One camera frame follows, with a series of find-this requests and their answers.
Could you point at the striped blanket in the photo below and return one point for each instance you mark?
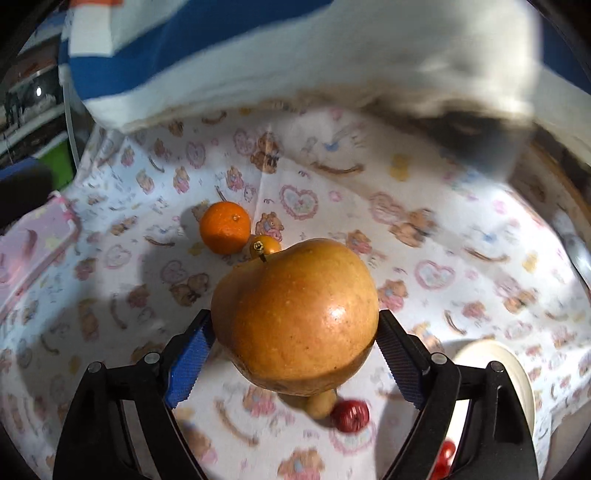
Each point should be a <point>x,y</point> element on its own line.
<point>277,46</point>

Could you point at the red textured fruit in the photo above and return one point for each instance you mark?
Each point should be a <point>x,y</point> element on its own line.
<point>351,415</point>

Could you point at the small pale green fruit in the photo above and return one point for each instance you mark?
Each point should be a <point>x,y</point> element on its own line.
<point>322,406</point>

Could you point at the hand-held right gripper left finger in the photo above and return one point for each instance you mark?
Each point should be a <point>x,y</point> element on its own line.
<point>191,364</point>

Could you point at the pink box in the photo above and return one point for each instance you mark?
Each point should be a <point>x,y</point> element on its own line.
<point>32,249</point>

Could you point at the cream round plate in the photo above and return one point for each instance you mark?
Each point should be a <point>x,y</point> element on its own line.
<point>512,369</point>

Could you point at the small orange citrus fruit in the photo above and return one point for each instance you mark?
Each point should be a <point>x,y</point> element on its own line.
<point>265,247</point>

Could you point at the orange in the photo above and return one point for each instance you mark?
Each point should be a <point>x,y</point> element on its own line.
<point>225,228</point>

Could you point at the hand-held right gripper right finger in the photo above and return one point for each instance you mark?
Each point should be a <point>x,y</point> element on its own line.
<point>401,369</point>

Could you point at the bear printed cloth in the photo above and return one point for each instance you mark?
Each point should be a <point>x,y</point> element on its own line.
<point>323,184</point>

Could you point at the storage shelf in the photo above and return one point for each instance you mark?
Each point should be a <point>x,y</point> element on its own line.
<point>32,115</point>

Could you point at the red cherry tomato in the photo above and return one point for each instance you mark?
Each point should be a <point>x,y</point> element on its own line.
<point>447,451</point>

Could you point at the large yellow apple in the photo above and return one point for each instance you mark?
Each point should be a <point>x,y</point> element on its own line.
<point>295,318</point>

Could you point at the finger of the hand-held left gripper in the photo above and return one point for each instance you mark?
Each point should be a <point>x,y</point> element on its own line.
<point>23,198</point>

